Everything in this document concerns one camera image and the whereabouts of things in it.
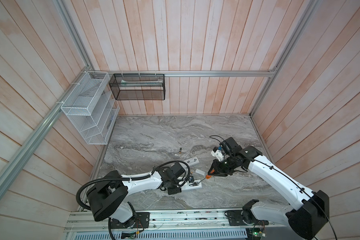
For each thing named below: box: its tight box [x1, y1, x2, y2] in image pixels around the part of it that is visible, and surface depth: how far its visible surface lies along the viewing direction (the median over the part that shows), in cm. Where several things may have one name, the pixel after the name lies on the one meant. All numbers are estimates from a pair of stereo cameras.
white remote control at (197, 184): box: [181, 179, 203, 191], surface depth 85 cm
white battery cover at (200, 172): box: [195, 169, 206, 176], surface depth 92 cm
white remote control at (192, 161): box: [183, 156, 200, 166], surface depth 95 cm
